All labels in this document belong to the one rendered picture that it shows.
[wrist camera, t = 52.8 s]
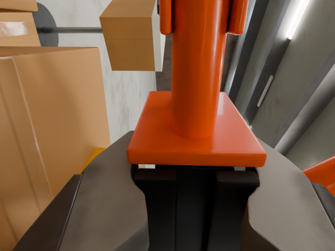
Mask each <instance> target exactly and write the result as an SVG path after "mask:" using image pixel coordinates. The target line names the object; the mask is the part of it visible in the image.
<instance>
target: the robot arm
mask: <svg viewBox="0 0 335 251"><path fill-rule="evenodd" d="M133 133H134V130H131V131H129V132H127V133H126V134H125V135H123V136H122V137H121V138H119V139H118V140H117V141H115V142H114V143H113V144H111V145H110V146H109V147H107V148H106V149H105V150H103V151H102V152H101V153H99V154H98V155H97V156H96V157H95V158H94V159H93V160H92V161H91V162H90V163H89V164H88V165H87V166H86V167H85V169H84V170H83V171H82V172H81V174H75V175H73V176H72V178H71V179H70V180H69V181H68V182H67V183H66V185H65V186H64V187H63V188H62V189H61V191H60V192H59V193H58V194H57V195H56V197H55V198H54V199H53V200H52V201H51V203H50V204H49V205H48V206H47V207H46V209H45V210H44V211H43V212H42V213H41V215H40V216H39V217H38V218H37V219H36V221H35V222H34V223H33V224H32V225H31V226H30V228H29V229H28V230H27V231H26V233H25V234H24V235H23V236H22V238H21V239H20V240H19V242H18V243H17V244H16V246H15V247H14V249H13V250H12V251H148V249H149V245H150V243H149V228H148V215H147V207H146V200H145V195H144V193H143V192H142V191H141V190H140V189H139V188H138V187H137V186H136V185H135V183H134V176H135V173H136V170H137V169H138V168H139V166H138V164H130V163H128V160H127V152H126V151H127V149H128V146H129V144H130V141H131V138H132V136H133ZM257 139H258V138H257ZM258 141H259V142H260V144H261V145H262V146H263V148H264V149H265V151H266V153H267V158H266V161H265V165H264V166H262V167H245V171H253V172H255V173H256V175H257V176H258V178H259V181H260V187H257V188H256V190H255V191H254V192H253V193H252V194H251V195H250V196H249V198H248V201H247V205H246V209H245V213H244V216H243V220H242V224H241V251H335V197H334V196H333V195H332V194H331V193H330V192H329V191H328V190H327V189H326V188H325V187H324V186H323V185H322V184H320V183H314V182H312V181H311V180H310V179H309V178H308V177H307V176H306V175H305V174H304V173H303V172H302V171H301V170H300V169H299V168H298V167H297V166H296V165H295V164H293V163H292V162H291V161H290V160H288V159H287V158H286V157H285V156H283V155H282V154H280V153H279V152H277V151H276V150H274V149H273V148H272V147H270V146H269V145H267V144H266V143H264V142H263V141H261V140H260V139H258Z"/></svg>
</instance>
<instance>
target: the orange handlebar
mask: <svg viewBox="0 0 335 251"><path fill-rule="evenodd" d="M248 3H249V0H157V11H158V14H159V16H160V32H161V34H162V35H168V34H170V32H171V30H172V66H171V130H172V131H173V132H174V133H175V134H176V135H178V136H181V137H183V138H190V139H201V138H206V137H209V136H211V135H213V133H214V132H215V127H216V119H217V111H218V103H219V94H220V86H221V78H222V70H223V62H224V54H225V45H226V37H227V33H229V34H233V35H241V34H242V33H243V32H244V28H245V22H246V15H247V9H248Z"/></svg>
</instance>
